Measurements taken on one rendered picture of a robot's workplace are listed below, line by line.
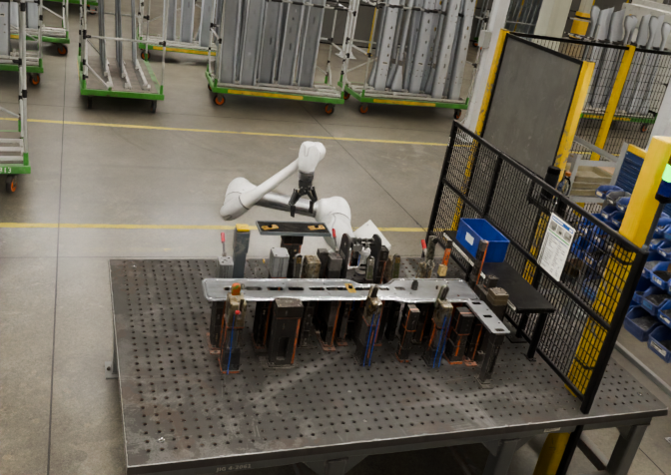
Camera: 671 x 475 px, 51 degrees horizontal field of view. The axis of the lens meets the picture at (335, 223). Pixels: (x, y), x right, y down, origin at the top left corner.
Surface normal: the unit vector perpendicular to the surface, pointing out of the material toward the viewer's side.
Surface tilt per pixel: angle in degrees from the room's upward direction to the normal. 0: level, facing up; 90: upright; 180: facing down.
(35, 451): 0
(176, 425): 0
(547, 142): 91
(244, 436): 0
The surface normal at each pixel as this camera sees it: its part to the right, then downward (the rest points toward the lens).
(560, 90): -0.93, -0.02
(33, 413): 0.16, -0.91
